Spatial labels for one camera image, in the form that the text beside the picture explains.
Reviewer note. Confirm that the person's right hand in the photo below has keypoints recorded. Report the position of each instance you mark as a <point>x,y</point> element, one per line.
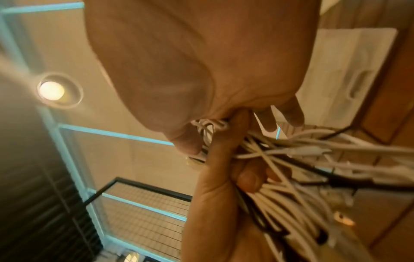
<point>200,51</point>

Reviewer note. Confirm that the person's left hand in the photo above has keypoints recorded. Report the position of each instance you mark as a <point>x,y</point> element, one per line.
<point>210,204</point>

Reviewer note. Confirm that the white drawer organizer box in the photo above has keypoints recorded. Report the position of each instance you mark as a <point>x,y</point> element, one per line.
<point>339,76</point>

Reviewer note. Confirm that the beige roller blind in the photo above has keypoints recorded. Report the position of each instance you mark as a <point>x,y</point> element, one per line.
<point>129,158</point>

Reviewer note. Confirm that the round ceiling lamp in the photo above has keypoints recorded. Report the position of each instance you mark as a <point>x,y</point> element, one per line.
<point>132,257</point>
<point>51,90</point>

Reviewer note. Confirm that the dark slatted blind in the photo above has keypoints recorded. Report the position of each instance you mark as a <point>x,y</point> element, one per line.
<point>29,192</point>

